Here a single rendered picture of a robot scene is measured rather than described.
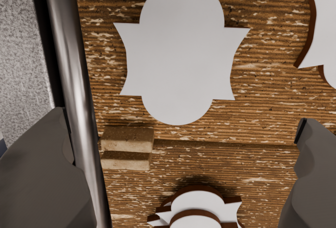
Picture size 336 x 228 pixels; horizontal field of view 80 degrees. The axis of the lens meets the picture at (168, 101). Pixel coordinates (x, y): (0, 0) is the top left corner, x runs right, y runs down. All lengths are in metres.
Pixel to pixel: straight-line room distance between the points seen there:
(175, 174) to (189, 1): 0.22
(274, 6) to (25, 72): 0.27
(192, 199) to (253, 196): 0.10
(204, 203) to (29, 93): 0.27
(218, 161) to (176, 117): 0.09
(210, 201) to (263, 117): 0.14
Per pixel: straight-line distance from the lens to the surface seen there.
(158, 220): 0.36
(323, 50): 0.24
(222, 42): 0.20
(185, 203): 0.31
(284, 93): 0.25
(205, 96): 0.21
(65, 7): 0.24
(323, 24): 0.23
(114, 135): 0.24
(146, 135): 0.23
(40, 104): 0.30
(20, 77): 0.30
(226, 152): 0.28
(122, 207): 0.37
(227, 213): 0.34
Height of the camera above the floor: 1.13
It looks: 62 degrees down
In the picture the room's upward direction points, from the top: 177 degrees counter-clockwise
